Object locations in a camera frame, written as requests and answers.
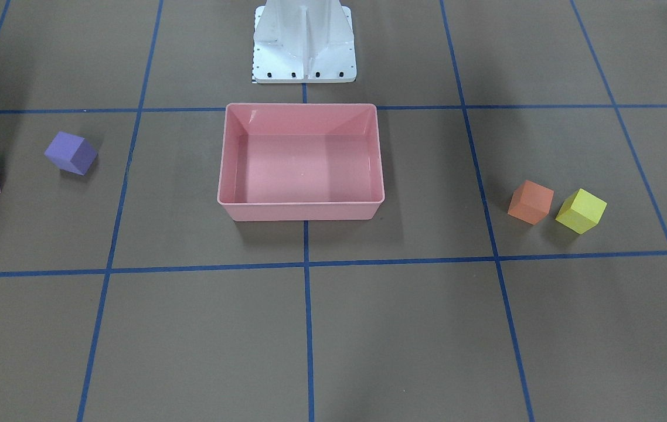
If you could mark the yellow foam block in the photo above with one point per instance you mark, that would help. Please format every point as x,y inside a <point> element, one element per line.
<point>581,211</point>

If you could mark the pink plastic bin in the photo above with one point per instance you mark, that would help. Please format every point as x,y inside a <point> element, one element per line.
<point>295,162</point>

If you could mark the orange foam block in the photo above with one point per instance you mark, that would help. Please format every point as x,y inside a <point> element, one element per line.
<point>530,202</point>

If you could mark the purple foam block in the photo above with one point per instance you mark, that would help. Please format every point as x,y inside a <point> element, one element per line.
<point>71,153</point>

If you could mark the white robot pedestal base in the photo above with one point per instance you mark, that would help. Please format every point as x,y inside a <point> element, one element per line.
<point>303,42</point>

